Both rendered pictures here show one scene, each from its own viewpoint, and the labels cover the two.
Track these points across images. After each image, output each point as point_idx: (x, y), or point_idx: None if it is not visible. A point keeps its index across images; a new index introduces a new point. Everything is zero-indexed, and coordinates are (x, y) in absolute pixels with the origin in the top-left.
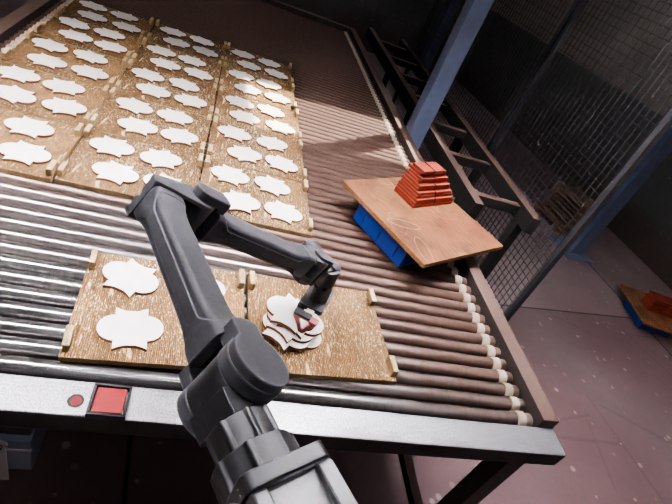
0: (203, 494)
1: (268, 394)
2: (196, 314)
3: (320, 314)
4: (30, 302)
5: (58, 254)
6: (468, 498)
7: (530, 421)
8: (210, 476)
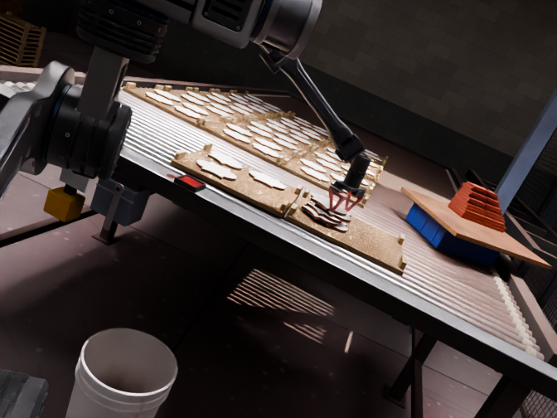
0: (210, 417)
1: None
2: None
3: (349, 190)
4: None
5: (187, 143)
6: None
7: (540, 357)
8: (220, 410)
